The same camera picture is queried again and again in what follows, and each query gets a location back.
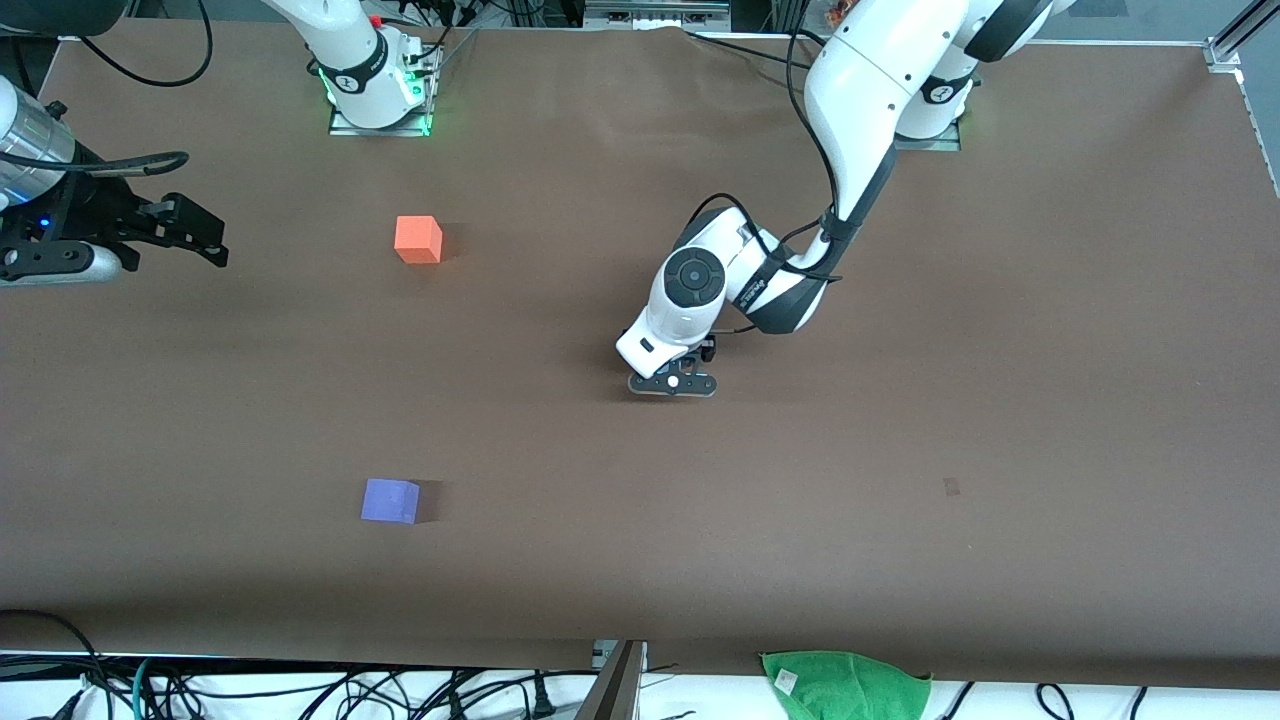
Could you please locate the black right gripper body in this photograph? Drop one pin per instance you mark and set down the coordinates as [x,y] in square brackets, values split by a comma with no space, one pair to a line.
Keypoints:
[88,212]

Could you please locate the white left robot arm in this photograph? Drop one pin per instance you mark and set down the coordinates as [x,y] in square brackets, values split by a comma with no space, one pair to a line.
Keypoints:
[870,80]

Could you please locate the orange foam block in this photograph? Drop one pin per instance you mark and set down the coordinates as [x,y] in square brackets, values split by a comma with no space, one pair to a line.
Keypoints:
[418,240]

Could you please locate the purple foam block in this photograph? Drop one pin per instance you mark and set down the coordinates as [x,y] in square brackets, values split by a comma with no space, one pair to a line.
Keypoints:
[388,500]

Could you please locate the brown table cover sheet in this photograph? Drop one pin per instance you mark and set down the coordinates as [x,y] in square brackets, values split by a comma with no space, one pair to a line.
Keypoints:
[640,500]

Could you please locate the aluminium profile bar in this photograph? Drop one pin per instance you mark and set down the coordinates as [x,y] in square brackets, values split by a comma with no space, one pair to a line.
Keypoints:
[615,690]

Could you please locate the silver metal device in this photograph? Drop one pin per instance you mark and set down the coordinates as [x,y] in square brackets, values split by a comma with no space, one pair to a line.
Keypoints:
[655,12]

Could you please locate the green microfibre cloth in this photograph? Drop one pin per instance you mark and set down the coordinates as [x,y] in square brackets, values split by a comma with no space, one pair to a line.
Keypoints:
[850,690]

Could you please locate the orange background object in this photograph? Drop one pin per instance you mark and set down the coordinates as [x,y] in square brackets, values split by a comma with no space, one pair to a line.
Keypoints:
[838,10]

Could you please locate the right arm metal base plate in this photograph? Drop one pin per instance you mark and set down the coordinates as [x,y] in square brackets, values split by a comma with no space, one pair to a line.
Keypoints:
[345,128]

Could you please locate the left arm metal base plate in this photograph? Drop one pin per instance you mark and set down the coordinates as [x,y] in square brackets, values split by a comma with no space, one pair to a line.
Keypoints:
[945,145]

